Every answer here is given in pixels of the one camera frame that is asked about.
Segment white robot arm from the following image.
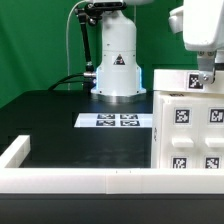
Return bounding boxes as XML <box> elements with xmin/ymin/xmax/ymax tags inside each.
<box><xmin>85</xmin><ymin>0</ymin><xmax>224</xmax><ymax>102</ymax></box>

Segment grey thin cable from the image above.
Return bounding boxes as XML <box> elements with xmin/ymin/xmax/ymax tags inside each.
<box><xmin>65</xmin><ymin>0</ymin><xmax>88</xmax><ymax>92</ymax></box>

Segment white marker base plate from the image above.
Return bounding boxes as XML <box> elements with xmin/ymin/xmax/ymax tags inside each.
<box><xmin>74</xmin><ymin>113</ymin><xmax>152</xmax><ymax>128</ymax></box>

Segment white U-shaped fence frame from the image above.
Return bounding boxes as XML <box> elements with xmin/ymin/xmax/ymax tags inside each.
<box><xmin>0</xmin><ymin>135</ymin><xmax>224</xmax><ymax>194</ymax></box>

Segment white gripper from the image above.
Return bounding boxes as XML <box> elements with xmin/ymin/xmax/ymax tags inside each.
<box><xmin>168</xmin><ymin>0</ymin><xmax>224</xmax><ymax>84</ymax></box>

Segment black cable bundle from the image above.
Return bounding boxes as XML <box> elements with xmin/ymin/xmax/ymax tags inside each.
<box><xmin>47</xmin><ymin>73</ymin><xmax>95</xmax><ymax>92</ymax></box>

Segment white cabinet body box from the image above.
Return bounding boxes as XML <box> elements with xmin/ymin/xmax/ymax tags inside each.
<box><xmin>151</xmin><ymin>92</ymin><xmax>224</xmax><ymax>169</ymax></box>

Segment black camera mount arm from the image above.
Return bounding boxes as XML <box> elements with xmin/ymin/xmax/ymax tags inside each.
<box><xmin>75</xmin><ymin>3</ymin><xmax>103</xmax><ymax>91</ymax></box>

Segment white cabinet top block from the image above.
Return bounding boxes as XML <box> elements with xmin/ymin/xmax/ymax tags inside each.
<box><xmin>153</xmin><ymin>69</ymin><xmax>224</xmax><ymax>94</ymax></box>

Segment white cabinet door panel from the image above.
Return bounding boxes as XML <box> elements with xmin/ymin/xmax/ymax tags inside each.
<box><xmin>159</xmin><ymin>99</ymin><xmax>198</xmax><ymax>169</ymax></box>
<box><xmin>199</xmin><ymin>98</ymin><xmax>224</xmax><ymax>169</ymax></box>

